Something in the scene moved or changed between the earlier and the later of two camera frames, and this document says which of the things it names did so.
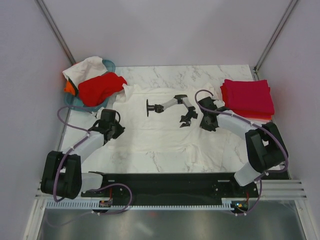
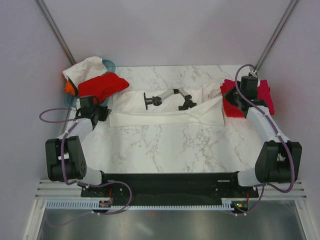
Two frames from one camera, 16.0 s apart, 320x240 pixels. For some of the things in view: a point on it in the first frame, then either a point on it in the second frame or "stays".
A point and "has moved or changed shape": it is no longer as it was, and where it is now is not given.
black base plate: (167, 188) stays
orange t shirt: (69, 88) stays
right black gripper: (203, 125) → (229, 96)
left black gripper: (120, 129) → (105, 112)
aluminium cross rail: (274, 189) stays
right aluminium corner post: (272, 38) stays
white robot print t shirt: (167, 120) has moved or changed shape
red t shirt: (95, 91) stays
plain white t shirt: (92, 66) stays
